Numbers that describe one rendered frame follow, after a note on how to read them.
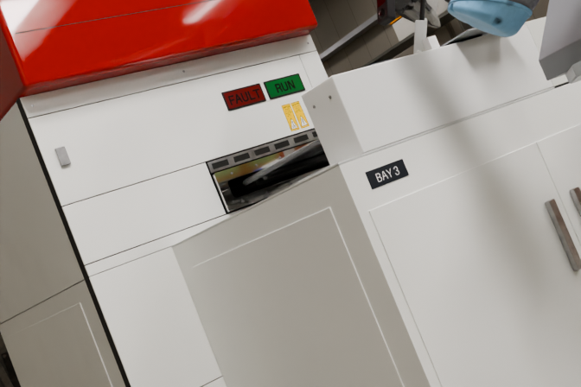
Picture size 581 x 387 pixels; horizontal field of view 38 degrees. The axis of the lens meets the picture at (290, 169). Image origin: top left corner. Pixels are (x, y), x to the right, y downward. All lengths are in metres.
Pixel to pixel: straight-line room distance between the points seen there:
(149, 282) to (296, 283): 0.42
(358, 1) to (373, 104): 9.07
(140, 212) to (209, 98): 0.35
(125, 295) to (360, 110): 0.68
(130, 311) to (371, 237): 0.64
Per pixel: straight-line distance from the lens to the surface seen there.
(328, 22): 11.00
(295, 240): 1.51
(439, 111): 1.55
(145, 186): 1.89
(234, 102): 2.07
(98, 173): 1.86
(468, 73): 1.64
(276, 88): 2.15
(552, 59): 1.51
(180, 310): 1.87
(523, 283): 1.58
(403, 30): 9.39
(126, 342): 1.81
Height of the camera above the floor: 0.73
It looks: 4 degrees up
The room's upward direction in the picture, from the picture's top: 22 degrees counter-clockwise
